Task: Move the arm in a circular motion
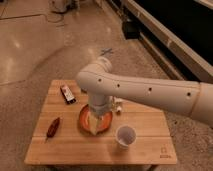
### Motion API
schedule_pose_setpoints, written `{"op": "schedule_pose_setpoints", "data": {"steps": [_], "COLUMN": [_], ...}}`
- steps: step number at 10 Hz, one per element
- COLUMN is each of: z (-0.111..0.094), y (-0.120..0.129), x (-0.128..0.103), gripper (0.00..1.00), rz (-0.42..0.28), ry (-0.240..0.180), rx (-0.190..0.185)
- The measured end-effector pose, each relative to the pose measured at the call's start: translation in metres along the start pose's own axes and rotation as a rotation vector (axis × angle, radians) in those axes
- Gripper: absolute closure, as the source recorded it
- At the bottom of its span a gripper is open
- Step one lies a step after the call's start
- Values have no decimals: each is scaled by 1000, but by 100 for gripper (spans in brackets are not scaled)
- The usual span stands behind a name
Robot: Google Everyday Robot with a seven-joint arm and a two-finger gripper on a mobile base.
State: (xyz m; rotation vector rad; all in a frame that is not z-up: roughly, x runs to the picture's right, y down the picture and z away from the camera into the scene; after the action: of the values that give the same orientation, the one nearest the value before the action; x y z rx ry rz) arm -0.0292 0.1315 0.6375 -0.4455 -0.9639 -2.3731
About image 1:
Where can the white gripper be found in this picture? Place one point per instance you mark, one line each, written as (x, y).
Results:
(95, 119)

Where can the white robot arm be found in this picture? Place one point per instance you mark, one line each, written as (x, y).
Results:
(188, 98)

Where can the white tube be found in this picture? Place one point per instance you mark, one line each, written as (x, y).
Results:
(117, 102)

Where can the dark candy bar wrapper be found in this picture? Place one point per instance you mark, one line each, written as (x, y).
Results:
(68, 95)

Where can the white plastic cup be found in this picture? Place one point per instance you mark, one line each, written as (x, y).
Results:
(125, 136)

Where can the red chili pepper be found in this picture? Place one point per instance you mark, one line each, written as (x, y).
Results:
(53, 128)

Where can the black box on floor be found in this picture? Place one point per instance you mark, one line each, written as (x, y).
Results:
(130, 30)

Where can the white machine base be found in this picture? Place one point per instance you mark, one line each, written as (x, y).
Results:
(62, 6)

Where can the long metal rail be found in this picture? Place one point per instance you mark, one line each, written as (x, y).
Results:
(181, 29)

